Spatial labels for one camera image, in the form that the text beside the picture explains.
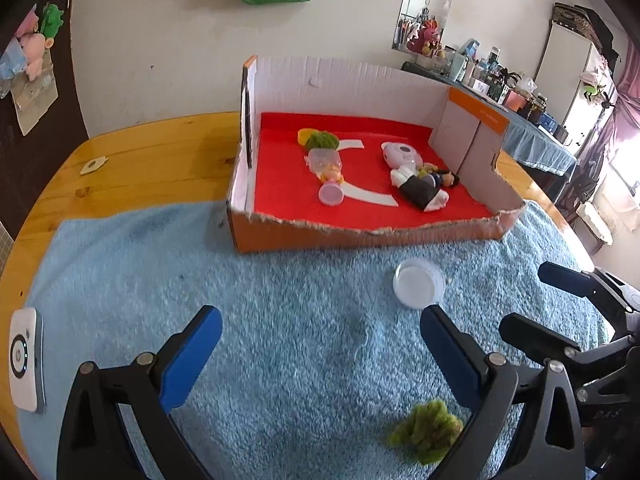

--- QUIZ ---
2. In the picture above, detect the black-haired small figurine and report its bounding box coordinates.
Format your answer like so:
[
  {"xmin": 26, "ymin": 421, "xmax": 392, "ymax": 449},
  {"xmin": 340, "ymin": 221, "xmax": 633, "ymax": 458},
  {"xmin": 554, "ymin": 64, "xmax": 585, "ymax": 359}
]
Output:
[{"xmin": 431, "ymin": 170, "xmax": 460, "ymax": 188}]

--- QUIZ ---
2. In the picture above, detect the yellow-haired figurine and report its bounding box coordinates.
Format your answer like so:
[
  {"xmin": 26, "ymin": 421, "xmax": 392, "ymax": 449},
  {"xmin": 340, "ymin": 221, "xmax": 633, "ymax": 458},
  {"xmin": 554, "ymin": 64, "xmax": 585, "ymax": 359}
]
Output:
[{"xmin": 418, "ymin": 162, "xmax": 439, "ymax": 178}]

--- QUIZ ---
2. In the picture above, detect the white pink round device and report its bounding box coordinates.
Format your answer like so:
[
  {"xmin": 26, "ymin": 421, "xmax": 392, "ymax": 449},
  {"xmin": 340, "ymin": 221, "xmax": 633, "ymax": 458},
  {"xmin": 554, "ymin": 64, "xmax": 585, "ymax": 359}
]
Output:
[{"xmin": 381, "ymin": 142, "xmax": 423, "ymax": 169}]

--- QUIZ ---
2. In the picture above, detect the blonde girl pink dress figurine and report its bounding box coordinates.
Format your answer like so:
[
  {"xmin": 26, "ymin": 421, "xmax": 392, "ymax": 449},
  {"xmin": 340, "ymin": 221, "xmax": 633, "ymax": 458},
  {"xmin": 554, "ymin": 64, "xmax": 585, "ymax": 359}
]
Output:
[{"xmin": 318, "ymin": 171, "xmax": 344, "ymax": 207}]

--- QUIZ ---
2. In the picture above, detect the green fuzzy toy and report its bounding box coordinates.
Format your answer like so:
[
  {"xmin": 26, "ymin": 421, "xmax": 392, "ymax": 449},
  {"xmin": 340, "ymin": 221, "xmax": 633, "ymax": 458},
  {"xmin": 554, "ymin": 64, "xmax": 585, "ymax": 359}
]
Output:
[
  {"xmin": 387, "ymin": 399, "xmax": 464, "ymax": 466},
  {"xmin": 304, "ymin": 131, "xmax": 340, "ymax": 152}
]

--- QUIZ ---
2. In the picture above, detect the yellow plastic cap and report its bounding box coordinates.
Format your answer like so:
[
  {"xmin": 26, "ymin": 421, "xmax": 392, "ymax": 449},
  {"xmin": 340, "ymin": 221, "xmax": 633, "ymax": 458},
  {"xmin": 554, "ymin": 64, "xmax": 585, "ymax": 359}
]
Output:
[{"xmin": 297, "ymin": 128, "xmax": 317, "ymax": 145}]

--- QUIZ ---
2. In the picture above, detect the clear plastic capsule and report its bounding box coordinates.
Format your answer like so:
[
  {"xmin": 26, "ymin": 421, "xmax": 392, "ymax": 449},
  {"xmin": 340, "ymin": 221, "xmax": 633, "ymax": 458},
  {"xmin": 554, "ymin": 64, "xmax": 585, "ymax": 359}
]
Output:
[{"xmin": 305, "ymin": 148, "xmax": 342, "ymax": 174}]

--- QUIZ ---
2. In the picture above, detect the white power bank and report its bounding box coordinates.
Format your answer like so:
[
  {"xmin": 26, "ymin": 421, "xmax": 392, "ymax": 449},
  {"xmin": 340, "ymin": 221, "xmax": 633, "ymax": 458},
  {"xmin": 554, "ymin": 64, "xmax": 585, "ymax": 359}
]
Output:
[{"xmin": 9, "ymin": 307, "xmax": 46, "ymax": 413}]

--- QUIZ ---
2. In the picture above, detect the clear round plastic lid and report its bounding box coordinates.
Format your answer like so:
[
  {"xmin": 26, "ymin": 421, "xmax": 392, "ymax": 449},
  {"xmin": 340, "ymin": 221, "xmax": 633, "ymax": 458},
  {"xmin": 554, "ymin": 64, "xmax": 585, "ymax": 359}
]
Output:
[{"xmin": 393, "ymin": 258, "xmax": 446, "ymax": 310}]

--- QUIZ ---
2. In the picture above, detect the dark side table with cloth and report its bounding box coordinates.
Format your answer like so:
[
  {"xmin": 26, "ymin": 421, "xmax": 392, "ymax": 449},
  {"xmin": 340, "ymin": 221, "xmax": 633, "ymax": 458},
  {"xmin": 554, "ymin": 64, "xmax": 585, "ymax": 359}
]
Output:
[{"xmin": 401, "ymin": 61, "xmax": 577, "ymax": 181}]

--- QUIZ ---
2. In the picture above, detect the pink curtain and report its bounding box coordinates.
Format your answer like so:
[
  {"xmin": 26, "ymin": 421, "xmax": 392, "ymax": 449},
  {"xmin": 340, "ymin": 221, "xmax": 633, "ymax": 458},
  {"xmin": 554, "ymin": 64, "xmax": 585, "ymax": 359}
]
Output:
[{"xmin": 558, "ymin": 40, "xmax": 639, "ymax": 216}]

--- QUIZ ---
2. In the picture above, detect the white refrigerator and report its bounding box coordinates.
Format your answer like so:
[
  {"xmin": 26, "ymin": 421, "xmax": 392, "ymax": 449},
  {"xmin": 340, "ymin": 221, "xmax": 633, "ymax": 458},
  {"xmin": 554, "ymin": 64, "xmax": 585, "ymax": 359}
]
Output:
[{"xmin": 535, "ymin": 23, "xmax": 615, "ymax": 156}]

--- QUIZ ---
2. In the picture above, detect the light blue towel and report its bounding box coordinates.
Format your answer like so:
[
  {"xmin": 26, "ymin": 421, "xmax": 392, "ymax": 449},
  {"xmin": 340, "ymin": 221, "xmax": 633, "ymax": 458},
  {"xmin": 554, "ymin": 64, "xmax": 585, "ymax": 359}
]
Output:
[{"xmin": 18, "ymin": 203, "xmax": 611, "ymax": 479}]

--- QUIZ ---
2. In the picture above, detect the white orange cardboard box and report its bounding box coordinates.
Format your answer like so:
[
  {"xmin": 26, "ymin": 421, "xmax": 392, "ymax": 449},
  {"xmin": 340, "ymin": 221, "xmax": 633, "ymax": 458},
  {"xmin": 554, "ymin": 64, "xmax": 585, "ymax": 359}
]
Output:
[{"xmin": 227, "ymin": 56, "xmax": 525, "ymax": 252}]

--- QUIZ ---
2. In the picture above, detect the small beige tag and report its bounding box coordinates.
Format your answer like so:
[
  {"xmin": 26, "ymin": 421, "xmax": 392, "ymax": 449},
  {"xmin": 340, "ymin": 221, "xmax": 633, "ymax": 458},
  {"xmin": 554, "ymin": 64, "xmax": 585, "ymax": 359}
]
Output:
[{"xmin": 80, "ymin": 156, "xmax": 108, "ymax": 176}]

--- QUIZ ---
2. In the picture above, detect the red paper liner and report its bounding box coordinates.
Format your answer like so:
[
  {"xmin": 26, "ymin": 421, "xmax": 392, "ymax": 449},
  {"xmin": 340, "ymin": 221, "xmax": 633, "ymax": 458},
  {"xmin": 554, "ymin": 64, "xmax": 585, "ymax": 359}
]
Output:
[{"xmin": 254, "ymin": 113, "xmax": 492, "ymax": 230}]

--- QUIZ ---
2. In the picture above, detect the pink plush rabbit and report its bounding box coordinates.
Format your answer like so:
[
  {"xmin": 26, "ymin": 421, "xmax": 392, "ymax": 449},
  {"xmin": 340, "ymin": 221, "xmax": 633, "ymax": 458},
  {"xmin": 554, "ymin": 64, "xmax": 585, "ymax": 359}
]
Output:
[{"xmin": 407, "ymin": 18, "xmax": 440, "ymax": 58}]

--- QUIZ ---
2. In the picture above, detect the dark brown door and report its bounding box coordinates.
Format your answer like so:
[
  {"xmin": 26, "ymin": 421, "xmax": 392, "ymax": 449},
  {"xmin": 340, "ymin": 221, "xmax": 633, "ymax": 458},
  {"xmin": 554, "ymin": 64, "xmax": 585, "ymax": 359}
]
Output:
[{"xmin": 1, "ymin": 0, "xmax": 88, "ymax": 238}]

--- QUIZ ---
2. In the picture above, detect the pink plush toy on door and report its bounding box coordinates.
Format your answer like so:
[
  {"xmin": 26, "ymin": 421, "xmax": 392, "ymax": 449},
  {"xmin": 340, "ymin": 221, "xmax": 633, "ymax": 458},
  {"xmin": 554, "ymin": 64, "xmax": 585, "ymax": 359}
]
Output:
[{"xmin": 15, "ymin": 9, "xmax": 47, "ymax": 81}]

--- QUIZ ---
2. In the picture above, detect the green plush toy on door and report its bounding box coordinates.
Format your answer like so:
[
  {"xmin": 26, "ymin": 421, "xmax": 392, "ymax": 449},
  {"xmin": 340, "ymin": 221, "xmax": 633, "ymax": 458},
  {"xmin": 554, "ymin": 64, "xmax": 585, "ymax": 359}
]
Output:
[{"xmin": 39, "ymin": 2, "xmax": 64, "ymax": 39}]

